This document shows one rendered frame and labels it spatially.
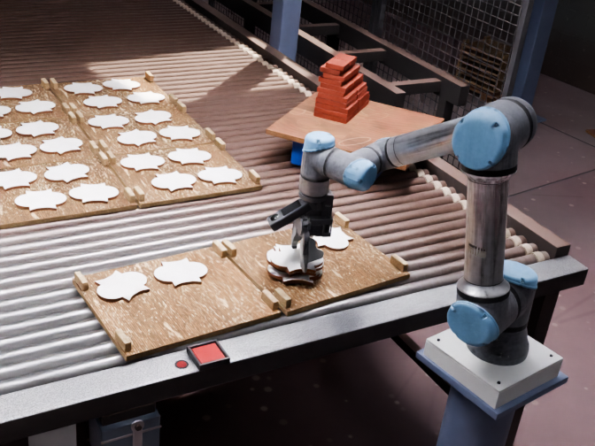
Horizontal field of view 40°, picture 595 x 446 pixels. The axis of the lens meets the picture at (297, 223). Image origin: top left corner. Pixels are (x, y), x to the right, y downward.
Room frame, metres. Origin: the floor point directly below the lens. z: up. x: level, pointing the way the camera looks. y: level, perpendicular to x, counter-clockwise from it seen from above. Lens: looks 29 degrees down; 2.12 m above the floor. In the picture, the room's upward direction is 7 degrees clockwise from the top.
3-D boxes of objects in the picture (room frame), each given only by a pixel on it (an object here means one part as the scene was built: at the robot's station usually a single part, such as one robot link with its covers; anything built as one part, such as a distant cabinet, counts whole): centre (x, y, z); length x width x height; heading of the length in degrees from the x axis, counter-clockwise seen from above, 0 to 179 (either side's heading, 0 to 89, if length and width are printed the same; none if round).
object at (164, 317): (1.72, 0.28, 0.93); 0.41 x 0.35 x 0.02; 126
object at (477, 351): (1.67, -0.52, 0.97); 0.15 x 0.15 x 0.10
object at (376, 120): (2.76, -0.18, 1.03); 0.50 x 0.50 x 0.02; 70
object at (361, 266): (1.96, -0.06, 0.93); 0.41 x 0.35 x 0.02; 128
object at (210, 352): (1.51, 0.17, 0.92); 0.06 x 0.06 x 0.01; 32
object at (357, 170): (1.82, -0.12, 1.29); 0.11 x 0.11 x 0.08; 54
